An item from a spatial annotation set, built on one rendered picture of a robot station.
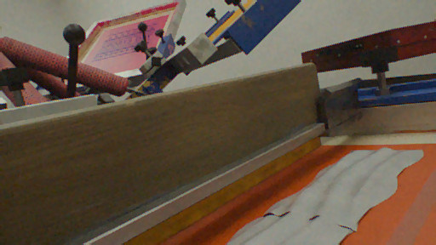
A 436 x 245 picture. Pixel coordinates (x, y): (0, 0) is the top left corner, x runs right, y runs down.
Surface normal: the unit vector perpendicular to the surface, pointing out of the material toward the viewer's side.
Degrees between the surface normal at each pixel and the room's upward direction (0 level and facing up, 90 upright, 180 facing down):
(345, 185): 29
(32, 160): 90
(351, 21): 90
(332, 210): 34
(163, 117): 90
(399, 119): 90
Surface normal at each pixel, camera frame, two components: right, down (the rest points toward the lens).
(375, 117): -0.65, 0.22
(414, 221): -0.20, -0.97
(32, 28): 0.73, -0.07
